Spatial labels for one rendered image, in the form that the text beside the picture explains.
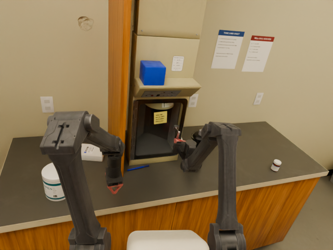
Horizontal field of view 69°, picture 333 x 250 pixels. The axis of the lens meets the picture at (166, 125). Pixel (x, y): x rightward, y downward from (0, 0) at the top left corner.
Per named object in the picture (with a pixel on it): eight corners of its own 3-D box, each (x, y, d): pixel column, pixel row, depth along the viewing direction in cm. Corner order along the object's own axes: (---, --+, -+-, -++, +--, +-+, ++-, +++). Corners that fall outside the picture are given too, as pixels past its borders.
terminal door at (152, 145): (130, 159, 147) (134, 99, 127) (177, 154, 157) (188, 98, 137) (131, 160, 146) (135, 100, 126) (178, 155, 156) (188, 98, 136)
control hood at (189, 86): (133, 95, 126) (134, 77, 121) (190, 94, 137) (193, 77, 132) (137, 105, 117) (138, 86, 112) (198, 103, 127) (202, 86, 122)
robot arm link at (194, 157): (208, 133, 87) (236, 134, 89) (206, 119, 90) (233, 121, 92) (179, 173, 123) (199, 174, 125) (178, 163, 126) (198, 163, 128)
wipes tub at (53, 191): (46, 184, 129) (42, 162, 121) (72, 181, 133) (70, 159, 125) (44, 203, 118) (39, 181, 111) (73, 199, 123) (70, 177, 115)
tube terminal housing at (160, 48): (122, 142, 169) (126, 25, 131) (165, 138, 180) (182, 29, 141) (128, 165, 150) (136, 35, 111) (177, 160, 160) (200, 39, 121)
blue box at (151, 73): (138, 78, 121) (140, 60, 116) (158, 78, 124) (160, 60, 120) (143, 86, 113) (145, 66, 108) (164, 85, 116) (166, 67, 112)
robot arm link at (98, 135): (45, 132, 59) (89, 131, 58) (48, 109, 60) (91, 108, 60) (100, 153, 101) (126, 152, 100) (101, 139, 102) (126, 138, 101)
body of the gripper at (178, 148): (174, 142, 134) (178, 150, 128) (190, 142, 138) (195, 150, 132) (171, 151, 137) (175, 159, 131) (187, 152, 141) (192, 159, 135)
